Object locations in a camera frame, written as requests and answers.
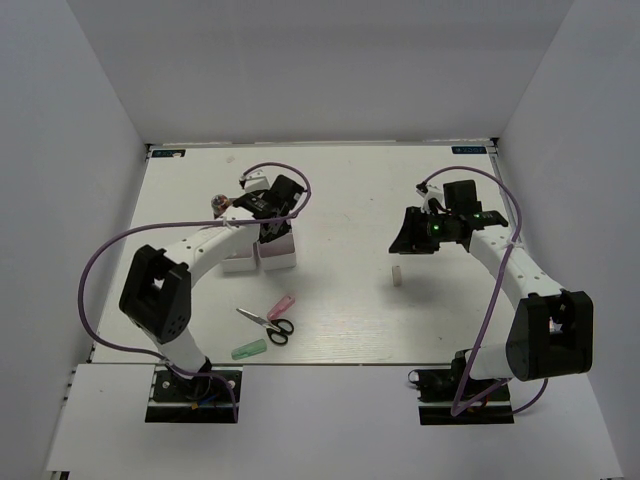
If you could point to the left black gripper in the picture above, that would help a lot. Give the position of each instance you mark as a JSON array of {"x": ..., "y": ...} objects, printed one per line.
[{"x": 266, "y": 239}]

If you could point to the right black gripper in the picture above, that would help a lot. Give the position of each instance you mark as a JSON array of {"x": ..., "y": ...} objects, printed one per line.
[{"x": 410, "y": 241}]

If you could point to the white eraser stick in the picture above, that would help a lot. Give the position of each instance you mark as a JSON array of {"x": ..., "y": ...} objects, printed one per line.
[{"x": 396, "y": 275}]

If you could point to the pink crayon tube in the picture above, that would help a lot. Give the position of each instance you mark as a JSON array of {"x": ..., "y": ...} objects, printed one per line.
[{"x": 219, "y": 204}]

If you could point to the pink correction tape case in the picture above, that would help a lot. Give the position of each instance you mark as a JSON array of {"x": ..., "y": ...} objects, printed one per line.
[{"x": 277, "y": 311}]

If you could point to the black handled scissors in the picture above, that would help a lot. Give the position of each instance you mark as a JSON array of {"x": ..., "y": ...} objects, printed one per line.
[{"x": 278, "y": 330}]

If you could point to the green correction tape case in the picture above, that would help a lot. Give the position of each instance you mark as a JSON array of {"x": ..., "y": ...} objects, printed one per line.
[{"x": 248, "y": 350}]

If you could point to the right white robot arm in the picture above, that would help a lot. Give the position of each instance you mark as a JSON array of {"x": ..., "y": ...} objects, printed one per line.
[{"x": 551, "y": 334}]

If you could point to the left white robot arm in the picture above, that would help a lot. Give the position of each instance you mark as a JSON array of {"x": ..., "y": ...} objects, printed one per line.
[{"x": 156, "y": 295}]

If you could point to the right white organizer tray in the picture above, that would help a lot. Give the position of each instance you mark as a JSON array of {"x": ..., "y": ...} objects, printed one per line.
[{"x": 278, "y": 254}]

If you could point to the white organizer tray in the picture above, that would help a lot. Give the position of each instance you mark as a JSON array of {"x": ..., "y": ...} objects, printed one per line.
[
  {"x": 239, "y": 240},
  {"x": 278, "y": 254}
]

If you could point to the left white organizer tray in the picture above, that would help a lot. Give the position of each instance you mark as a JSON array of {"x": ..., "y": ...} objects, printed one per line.
[{"x": 239, "y": 240}]

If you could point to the right blue corner label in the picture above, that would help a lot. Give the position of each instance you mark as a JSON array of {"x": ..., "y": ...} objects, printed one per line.
[{"x": 468, "y": 150}]

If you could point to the blue corner label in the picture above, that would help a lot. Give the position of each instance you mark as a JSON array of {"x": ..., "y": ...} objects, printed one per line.
[
  {"x": 168, "y": 153},
  {"x": 468, "y": 150}
]

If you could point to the left blue corner label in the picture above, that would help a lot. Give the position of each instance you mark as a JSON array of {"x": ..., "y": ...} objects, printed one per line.
[{"x": 168, "y": 153}]

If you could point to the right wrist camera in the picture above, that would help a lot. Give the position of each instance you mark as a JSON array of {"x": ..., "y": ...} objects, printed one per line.
[{"x": 432, "y": 197}]

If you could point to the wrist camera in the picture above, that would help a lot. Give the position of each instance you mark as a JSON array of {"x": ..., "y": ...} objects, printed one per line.
[
  {"x": 254, "y": 181},
  {"x": 432, "y": 197}
]

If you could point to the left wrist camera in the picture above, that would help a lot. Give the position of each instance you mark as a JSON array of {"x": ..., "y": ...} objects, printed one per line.
[{"x": 254, "y": 181}]

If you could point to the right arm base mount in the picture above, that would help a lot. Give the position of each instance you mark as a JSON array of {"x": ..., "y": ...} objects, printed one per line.
[{"x": 460, "y": 400}]

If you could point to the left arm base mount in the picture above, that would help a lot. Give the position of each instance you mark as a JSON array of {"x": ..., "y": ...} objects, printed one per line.
[{"x": 173, "y": 400}]

